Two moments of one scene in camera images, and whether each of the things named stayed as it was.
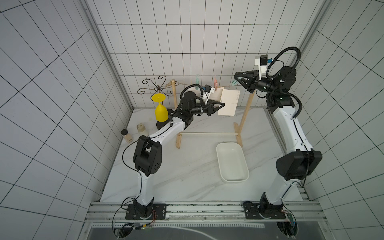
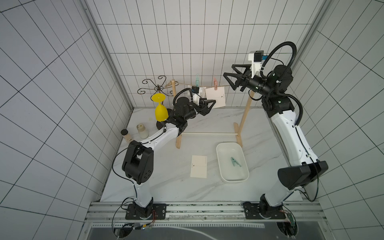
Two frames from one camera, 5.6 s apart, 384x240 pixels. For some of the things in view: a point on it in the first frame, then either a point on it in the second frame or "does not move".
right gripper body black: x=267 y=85 does not move
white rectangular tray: x=232 y=162 does not move
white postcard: x=217 y=95 does not move
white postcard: x=230 y=98 → x=199 y=166
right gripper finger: x=248 y=78 → x=238 y=77
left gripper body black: x=200 y=108 does not move
